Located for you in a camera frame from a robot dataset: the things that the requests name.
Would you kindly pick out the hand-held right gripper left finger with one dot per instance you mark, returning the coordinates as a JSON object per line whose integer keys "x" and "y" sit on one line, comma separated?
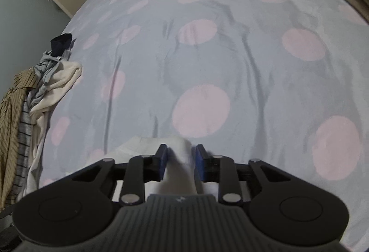
{"x": 163, "y": 161}

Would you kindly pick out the tan striped shirt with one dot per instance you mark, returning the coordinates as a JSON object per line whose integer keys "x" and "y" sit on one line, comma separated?
{"x": 11, "y": 125}

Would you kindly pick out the white t-shirt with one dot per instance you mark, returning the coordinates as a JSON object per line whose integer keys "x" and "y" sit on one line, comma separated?
{"x": 180, "y": 165}

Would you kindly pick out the pile of clothes at bed edge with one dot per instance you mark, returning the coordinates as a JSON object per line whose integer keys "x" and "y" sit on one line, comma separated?
{"x": 26, "y": 122}

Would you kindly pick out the cream garment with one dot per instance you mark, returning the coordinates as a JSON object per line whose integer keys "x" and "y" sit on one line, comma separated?
{"x": 57, "y": 84}

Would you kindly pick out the navy garment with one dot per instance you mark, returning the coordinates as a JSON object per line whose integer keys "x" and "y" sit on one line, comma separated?
{"x": 60, "y": 43}

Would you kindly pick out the grey pink-dotted bedsheet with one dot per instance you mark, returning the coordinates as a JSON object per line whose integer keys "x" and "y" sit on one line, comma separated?
{"x": 230, "y": 67}

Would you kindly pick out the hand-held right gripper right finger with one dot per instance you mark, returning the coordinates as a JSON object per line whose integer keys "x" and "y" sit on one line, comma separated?
{"x": 200, "y": 162}

